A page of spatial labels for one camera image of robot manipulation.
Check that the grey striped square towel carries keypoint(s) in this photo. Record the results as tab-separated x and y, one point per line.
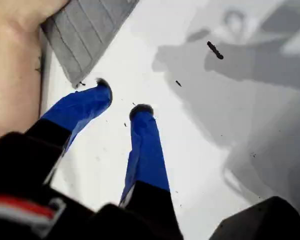
85	32

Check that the person's hand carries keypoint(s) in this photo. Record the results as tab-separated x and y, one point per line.
12	62

